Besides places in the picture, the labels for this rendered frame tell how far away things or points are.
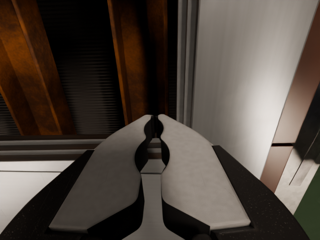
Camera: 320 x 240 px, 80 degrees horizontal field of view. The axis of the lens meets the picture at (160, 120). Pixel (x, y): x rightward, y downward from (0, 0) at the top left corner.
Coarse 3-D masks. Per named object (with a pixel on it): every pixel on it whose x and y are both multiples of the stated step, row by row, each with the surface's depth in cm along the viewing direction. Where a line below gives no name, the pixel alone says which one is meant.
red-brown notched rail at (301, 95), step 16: (304, 48) 18; (304, 64) 19; (304, 80) 20; (288, 96) 21; (304, 96) 21; (288, 112) 22; (304, 112) 22; (288, 128) 23; (272, 144) 25; (288, 144) 25; (272, 160) 26; (272, 176) 27
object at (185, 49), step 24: (192, 0) 16; (192, 24) 16; (192, 48) 17; (192, 72) 18; (192, 96) 19; (0, 144) 25; (24, 144) 25; (48, 144) 24; (72, 144) 24; (96, 144) 24; (0, 168) 24; (24, 168) 24; (48, 168) 24; (144, 168) 23
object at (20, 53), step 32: (0, 0) 29; (32, 0) 29; (0, 32) 31; (32, 32) 28; (0, 64) 31; (32, 64) 34; (32, 96) 37; (64, 96) 37; (32, 128) 39; (64, 128) 37
